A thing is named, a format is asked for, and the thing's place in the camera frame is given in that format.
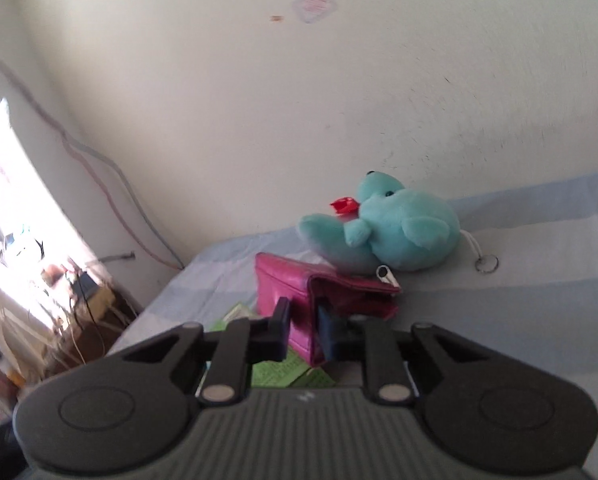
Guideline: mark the wall sticker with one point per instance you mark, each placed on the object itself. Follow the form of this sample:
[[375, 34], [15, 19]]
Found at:
[[315, 5]]

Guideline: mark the green plastic pack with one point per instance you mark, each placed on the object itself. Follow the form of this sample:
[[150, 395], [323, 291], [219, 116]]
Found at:
[[279, 372]]

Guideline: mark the magenta wallet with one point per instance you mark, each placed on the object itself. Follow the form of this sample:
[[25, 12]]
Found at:
[[299, 290]]

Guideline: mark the teal plush toy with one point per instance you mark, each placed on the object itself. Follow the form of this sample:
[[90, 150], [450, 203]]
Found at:
[[404, 225]]

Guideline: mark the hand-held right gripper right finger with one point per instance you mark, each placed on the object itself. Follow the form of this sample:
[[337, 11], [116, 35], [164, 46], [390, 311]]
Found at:
[[330, 335]]

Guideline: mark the striped blue bed sheet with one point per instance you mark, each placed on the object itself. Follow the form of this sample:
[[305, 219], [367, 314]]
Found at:
[[504, 320]]

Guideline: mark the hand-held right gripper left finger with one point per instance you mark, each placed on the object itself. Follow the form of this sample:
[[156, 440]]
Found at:
[[280, 332]]

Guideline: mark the wooden desk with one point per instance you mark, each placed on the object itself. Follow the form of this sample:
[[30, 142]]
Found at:
[[89, 340]]

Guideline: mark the small dark box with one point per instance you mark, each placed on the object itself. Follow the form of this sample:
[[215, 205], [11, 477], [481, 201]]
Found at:
[[86, 285]]

